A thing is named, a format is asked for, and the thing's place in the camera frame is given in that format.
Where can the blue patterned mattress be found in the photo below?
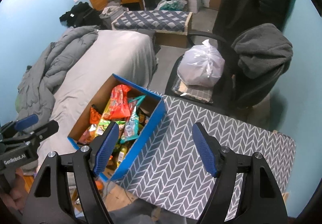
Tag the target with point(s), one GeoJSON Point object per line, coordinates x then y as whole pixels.
{"type": "Point", "coordinates": [162, 21]}

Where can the teal silver snack bag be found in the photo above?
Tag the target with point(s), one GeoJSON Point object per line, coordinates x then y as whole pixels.
{"type": "Point", "coordinates": [131, 128]}

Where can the dark grey fleece blanket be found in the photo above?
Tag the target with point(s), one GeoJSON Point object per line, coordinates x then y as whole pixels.
{"type": "Point", "coordinates": [261, 49]}

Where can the black office chair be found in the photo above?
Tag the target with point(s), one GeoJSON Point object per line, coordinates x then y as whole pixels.
{"type": "Point", "coordinates": [234, 91]}

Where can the orange black chip bag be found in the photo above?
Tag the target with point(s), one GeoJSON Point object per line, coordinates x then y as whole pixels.
{"type": "Point", "coordinates": [90, 132]}

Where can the grey chevron table cloth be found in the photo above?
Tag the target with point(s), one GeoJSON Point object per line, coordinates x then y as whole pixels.
{"type": "Point", "coordinates": [168, 172]}

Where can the black cartoon snack pack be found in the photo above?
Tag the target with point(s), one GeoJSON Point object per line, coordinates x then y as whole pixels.
{"type": "Point", "coordinates": [143, 119]}

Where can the green peanut snack bag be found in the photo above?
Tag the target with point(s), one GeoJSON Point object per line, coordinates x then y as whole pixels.
{"type": "Point", "coordinates": [103, 124]}

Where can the yellow biscuit bar pack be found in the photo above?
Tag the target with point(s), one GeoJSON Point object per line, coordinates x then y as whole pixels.
{"type": "Point", "coordinates": [122, 153]}

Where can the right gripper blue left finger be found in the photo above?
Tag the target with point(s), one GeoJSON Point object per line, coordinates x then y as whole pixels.
{"type": "Point", "coordinates": [103, 146]}

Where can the red cracker snack bag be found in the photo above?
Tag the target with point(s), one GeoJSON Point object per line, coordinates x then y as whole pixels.
{"type": "Point", "coordinates": [119, 102]}

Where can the long yellow chip bag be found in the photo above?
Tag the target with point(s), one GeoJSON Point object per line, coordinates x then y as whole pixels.
{"type": "Point", "coordinates": [106, 113]}

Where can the grey checked seat cushion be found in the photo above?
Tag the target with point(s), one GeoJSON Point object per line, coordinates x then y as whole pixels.
{"type": "Point", "coordinates": [196, 93]}

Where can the white plastic bag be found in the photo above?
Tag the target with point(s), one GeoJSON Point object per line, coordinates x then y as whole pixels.
{"type": "Point", "coordinates": [202, 65]}

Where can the person left hand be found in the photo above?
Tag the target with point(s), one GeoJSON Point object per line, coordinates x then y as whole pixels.
{"type": "Point", "coordinates": [16, 199]}

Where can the black clothes pile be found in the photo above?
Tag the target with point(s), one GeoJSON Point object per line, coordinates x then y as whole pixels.
{"type": "Point", "coordinates": [81, 14]}

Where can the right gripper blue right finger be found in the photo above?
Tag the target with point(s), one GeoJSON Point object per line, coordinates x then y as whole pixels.
{"type": "Point", "coordinates": [209, 150]}

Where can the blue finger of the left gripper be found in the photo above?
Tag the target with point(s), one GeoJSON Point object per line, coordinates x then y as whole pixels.
{"type": "Point", "coordinates": [39, 134]}
{"type": "Point", "coordinates": [25, 123]}

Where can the blue cardboard box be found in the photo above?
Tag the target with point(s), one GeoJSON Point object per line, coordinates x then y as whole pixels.
{"type": "Point", "coordinates": [153, 105]}

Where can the bed with grey sheet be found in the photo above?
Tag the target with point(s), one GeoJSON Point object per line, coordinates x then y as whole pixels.
{"type": "Point", "coordinates": [128, 54]}

